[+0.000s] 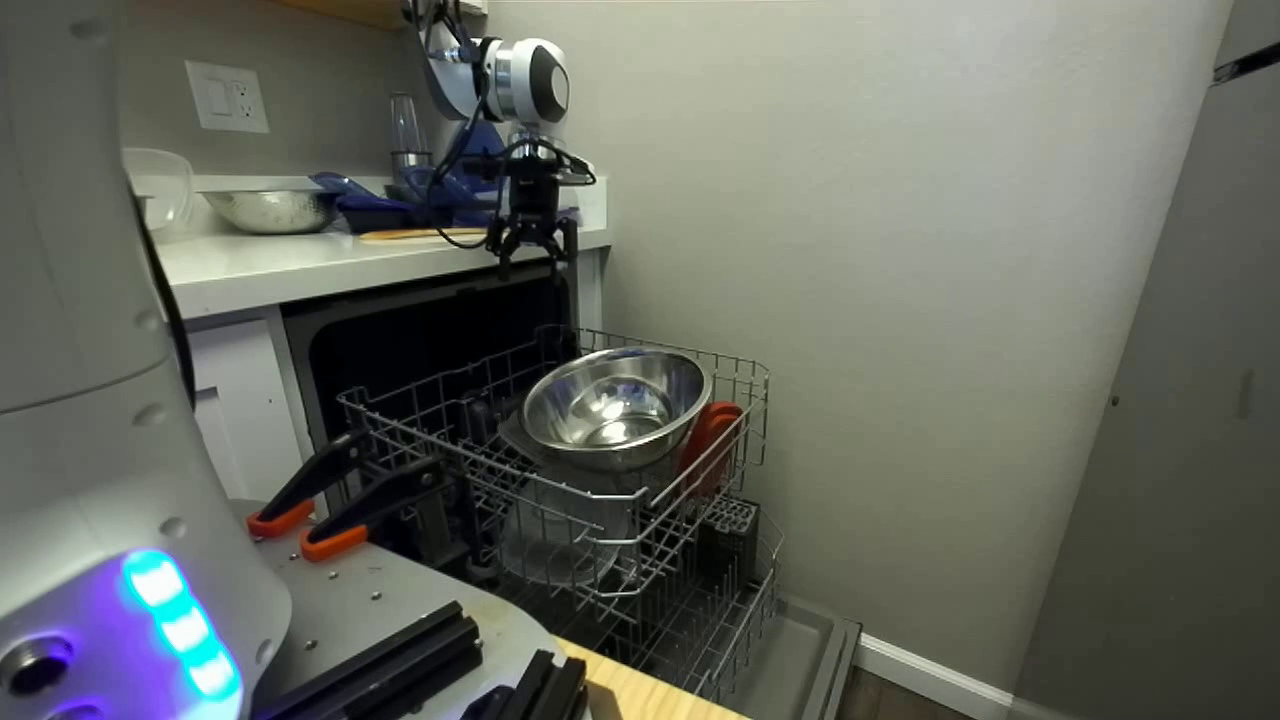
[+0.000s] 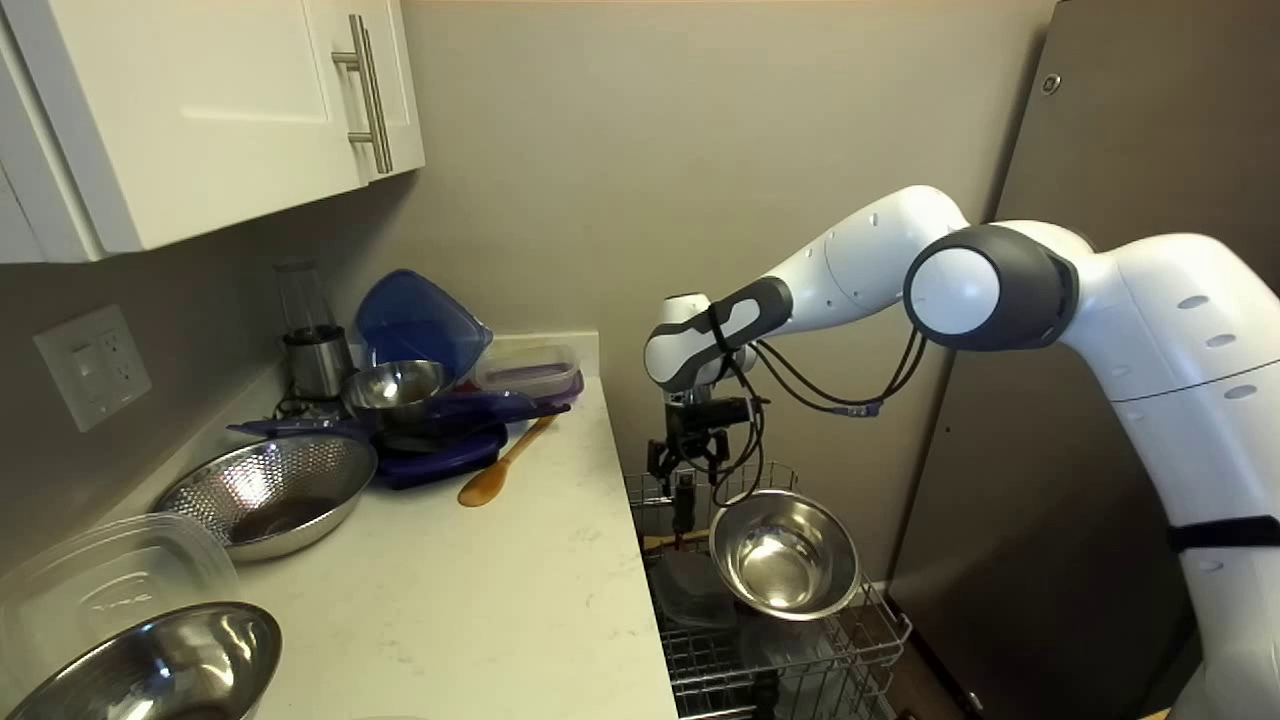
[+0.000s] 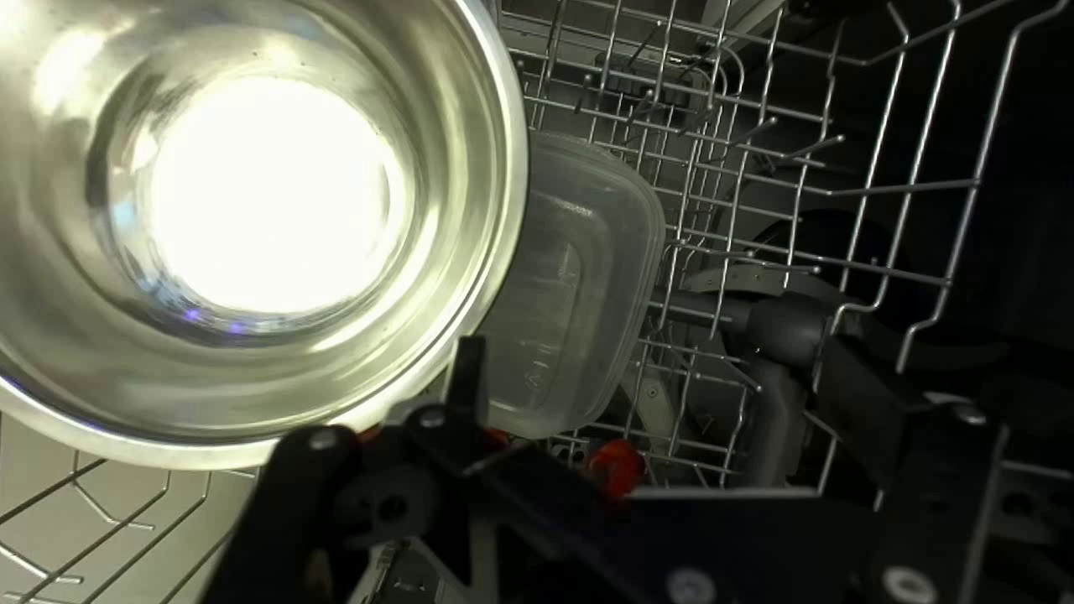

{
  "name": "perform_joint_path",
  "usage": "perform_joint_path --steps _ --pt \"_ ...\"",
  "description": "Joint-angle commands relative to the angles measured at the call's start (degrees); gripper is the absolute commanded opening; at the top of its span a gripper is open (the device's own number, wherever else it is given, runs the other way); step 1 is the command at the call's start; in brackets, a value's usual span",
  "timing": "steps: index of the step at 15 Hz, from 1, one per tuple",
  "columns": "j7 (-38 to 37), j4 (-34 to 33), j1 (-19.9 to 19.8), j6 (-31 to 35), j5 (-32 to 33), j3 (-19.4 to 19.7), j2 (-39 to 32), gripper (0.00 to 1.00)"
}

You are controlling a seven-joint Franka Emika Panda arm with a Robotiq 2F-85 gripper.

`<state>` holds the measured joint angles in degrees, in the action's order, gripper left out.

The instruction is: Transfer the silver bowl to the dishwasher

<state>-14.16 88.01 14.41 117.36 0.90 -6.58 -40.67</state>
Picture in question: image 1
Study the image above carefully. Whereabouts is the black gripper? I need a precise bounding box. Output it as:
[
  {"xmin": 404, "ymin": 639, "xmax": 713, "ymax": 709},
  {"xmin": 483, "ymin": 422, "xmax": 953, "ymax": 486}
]
[{"xmin": 483, "ymin": 141, "xmax": 595, "ymax": 287}]

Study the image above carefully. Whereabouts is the large silver bowl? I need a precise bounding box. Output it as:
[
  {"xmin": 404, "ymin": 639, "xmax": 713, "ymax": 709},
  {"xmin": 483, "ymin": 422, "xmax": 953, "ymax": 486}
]
[{"xmin": 519, "ymin": 347, "xmax": 713, "ymax": 471}]

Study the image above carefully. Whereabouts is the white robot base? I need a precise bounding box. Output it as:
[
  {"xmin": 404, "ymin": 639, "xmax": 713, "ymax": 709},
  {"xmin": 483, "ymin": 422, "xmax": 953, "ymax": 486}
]
[{"xmin": 0, "ymin": 0, "xmax": 293, "ymax": 720}]

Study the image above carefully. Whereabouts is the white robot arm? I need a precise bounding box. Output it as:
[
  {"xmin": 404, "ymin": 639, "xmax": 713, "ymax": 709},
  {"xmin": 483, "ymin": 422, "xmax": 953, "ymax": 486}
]
[{"xmin": 399, "ymin": 0, "xmax": 595, "ymax": 273}]

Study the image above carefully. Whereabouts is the white dishwasher rack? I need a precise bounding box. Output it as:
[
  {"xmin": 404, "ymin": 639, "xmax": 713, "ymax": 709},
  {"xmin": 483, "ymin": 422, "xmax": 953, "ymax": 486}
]
[{"xmin": 338, "ymin": 329, "xmax": 767, "ymax": 597}]

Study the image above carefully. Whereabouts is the lower dishwasher rack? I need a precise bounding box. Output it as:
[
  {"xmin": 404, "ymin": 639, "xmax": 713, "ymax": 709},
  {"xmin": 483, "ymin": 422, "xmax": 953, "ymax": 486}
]
[{"xmin": 506, "ymin": 495, "xmax": 781, "ymax": 709}]

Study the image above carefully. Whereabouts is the dishwasher door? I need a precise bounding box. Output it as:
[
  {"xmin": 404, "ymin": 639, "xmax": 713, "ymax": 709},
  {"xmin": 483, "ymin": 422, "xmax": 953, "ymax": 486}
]
[{"xmin": 726, "ymin": 597, "xmax": 861, "ymax": 720}]

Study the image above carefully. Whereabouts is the blue plastic container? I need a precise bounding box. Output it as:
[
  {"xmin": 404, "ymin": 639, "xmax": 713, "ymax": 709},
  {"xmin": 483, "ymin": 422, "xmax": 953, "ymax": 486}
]
[{"xmin": 432, "ymin": 122, "xmax": 504, "ymax": 222}]

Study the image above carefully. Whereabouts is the dark blue tray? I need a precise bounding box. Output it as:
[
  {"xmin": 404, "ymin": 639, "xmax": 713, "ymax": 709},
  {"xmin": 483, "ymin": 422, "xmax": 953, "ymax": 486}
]
[{"xmin": 310, "ymin": 173, "xmax": 496, "ymax": 232}]

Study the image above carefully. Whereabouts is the silver mesh colander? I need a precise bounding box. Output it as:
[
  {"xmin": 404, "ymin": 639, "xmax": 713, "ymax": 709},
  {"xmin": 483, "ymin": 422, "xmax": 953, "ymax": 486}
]
[{"xmin": 209, "ymin": 188, "xmax": 328, "ymax": 237}]

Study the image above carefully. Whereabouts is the clear plastic container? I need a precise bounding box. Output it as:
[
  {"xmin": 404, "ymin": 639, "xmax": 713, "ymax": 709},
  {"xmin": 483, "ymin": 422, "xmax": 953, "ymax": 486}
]
[{"xmin": 123, "ymin": 148, "xmax": 195, "ymax": 242}]

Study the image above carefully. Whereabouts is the white wall outlet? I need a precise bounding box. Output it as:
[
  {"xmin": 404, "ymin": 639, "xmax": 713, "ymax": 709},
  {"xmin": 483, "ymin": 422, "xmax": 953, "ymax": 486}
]
[{"xmin": 182, "ymin": 59, "xmax": 267, "ymax": 138}]

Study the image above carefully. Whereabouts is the orange handled clamp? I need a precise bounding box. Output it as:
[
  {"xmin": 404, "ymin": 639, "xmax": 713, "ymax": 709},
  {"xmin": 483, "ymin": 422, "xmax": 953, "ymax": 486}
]
[
  {"xmin": 300, "ymin": 459, "xmax": 443, "ymax": 564},
  {"xmin": 248, "ymin": 432, "xmax": 364, "ymax": 539}
]

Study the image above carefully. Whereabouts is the black aluminium rail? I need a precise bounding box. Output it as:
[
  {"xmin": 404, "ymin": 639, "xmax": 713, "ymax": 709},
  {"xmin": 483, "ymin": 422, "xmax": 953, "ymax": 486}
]
[{"xmin": 250, "ymin": 601, "xmax": 483, "ymax": 720}]

